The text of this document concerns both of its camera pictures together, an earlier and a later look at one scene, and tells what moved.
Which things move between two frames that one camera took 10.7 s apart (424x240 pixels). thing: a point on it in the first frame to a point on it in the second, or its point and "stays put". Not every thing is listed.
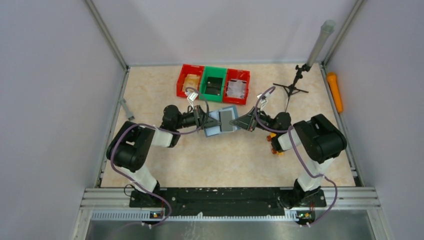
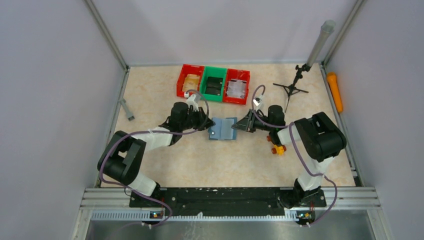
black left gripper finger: (200, 114) stays put
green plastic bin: (212, 83) stays put
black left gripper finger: (211, 122) stays put
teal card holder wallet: (211, 131) to (222, 129)
